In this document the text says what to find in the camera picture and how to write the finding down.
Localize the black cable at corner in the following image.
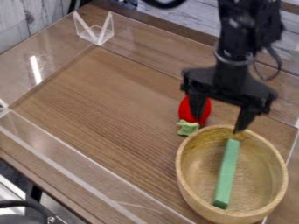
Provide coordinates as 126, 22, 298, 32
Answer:
0, 199, 51, 224

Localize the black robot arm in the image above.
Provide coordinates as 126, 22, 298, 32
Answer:
182, 0, 285, 132

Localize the brown wooden bowl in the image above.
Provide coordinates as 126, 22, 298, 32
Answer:
175, 125, 289, 224

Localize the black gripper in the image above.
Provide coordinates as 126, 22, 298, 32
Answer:
182, 52, 278, 133

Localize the long green block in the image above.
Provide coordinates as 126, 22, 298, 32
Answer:
213, 139, 239, 209

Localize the red plush strawberry toy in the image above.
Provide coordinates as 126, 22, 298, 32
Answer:
177, 95, 211, 136

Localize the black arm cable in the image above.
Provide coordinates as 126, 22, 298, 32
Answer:
251, 45, 283, 82

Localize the black metal table frame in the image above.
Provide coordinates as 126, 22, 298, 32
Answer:
0, 158, 81, 224

